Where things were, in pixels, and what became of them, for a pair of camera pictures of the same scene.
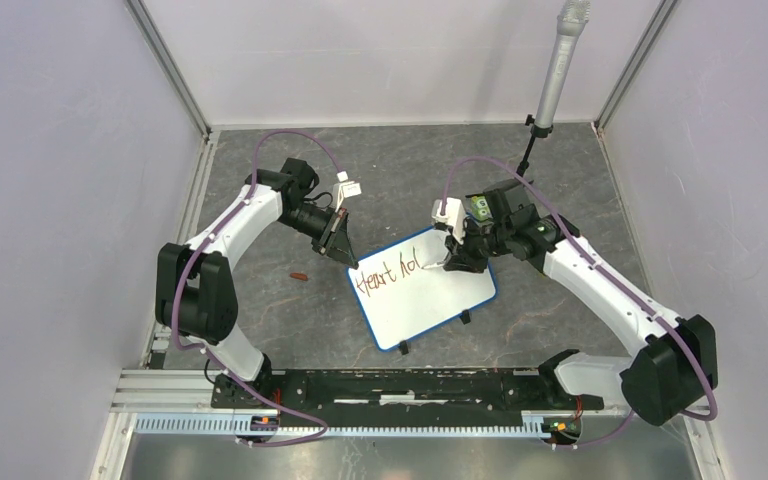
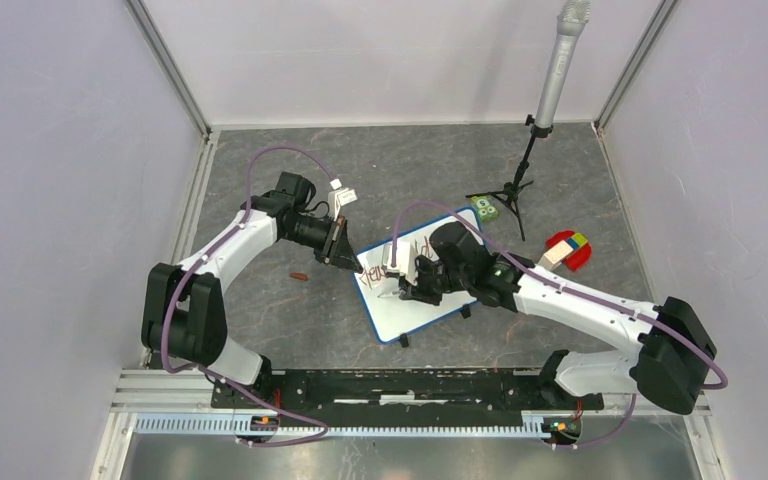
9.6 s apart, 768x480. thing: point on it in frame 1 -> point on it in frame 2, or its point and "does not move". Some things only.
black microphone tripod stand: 536,131 does not move
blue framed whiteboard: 405,291 does not move
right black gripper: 461,256 -> 418,292
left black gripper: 341,249 does not move
